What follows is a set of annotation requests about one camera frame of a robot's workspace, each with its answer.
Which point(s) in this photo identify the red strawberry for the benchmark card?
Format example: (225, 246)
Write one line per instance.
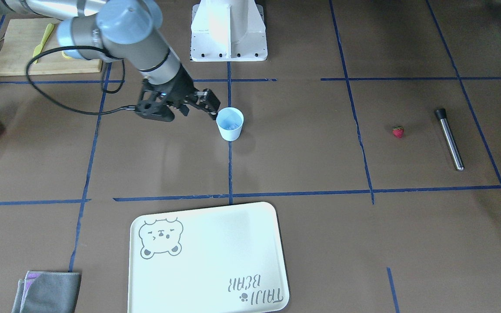
(398, 131)

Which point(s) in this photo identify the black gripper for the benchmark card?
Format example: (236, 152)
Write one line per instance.
(182, 88)

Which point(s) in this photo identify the bamboo cutting board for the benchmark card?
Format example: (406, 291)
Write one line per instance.
(20, 39)

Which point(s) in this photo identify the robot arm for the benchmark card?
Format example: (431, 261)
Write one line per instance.
(122, 30)

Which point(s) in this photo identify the clear ice cube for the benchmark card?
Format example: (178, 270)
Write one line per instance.
(232, 126)

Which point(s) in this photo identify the grey purple folded cloth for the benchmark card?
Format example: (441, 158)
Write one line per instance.
(47, 292)

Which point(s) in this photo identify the yellow plastic knife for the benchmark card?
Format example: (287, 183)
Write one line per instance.
(45, 37)

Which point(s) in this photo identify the cream bear tray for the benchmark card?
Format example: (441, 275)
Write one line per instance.
(224, 259)

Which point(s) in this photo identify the light blue cup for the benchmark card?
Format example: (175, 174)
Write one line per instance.
(230, 122)

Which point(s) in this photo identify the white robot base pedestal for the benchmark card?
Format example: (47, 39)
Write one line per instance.
(228, 31)

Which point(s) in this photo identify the steel muddler black head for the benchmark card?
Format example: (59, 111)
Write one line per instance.
(441, 116)

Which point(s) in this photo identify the lemon slices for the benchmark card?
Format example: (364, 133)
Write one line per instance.
(66, 56)

